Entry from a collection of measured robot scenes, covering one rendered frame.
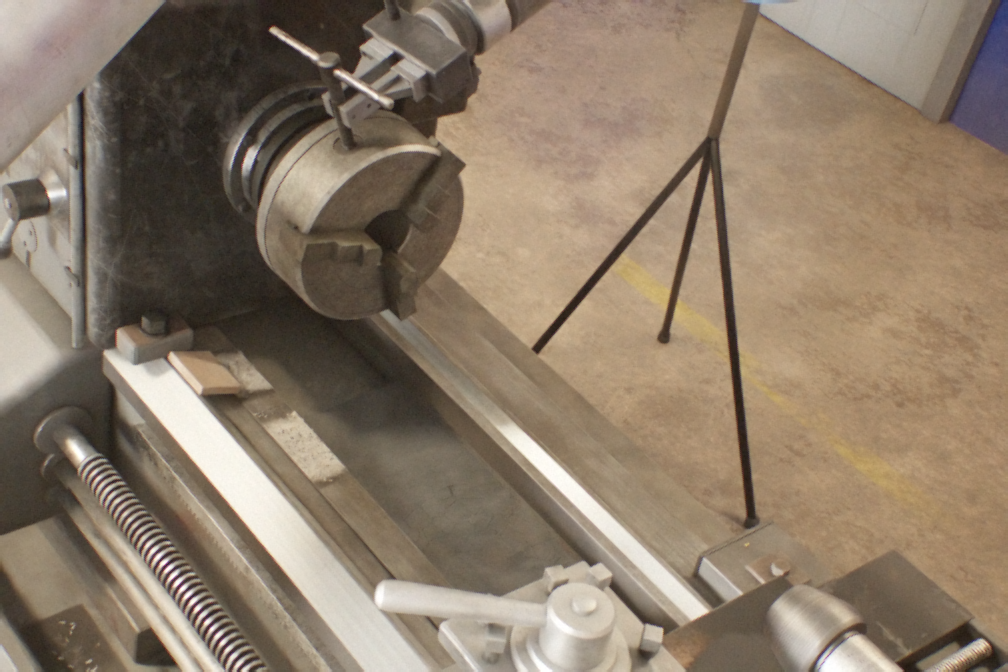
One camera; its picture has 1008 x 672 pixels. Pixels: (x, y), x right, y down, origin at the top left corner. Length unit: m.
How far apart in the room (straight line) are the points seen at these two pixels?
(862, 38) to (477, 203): 1.63
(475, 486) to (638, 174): 2.33
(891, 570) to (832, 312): 2.07
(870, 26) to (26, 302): 3.48
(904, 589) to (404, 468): 0.67
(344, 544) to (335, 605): 0.10
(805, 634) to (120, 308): 0.98
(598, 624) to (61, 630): 1.15
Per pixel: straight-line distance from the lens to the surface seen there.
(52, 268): 2.09
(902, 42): 5.05
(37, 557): 2.40
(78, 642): 2.28
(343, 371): 2.24
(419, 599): 1.28
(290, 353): 2.27
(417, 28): 1.82
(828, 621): 1.46
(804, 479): 3.41
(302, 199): 1.80
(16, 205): 1.94
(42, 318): 2.12
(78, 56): 0.84
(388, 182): 1.82
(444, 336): 2.14
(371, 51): 1.82
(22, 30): 0.82
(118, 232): 1.93
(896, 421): 3.67
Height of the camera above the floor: 2.13
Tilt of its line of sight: 37 degrees down
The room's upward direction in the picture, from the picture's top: 12 degrees clockwise
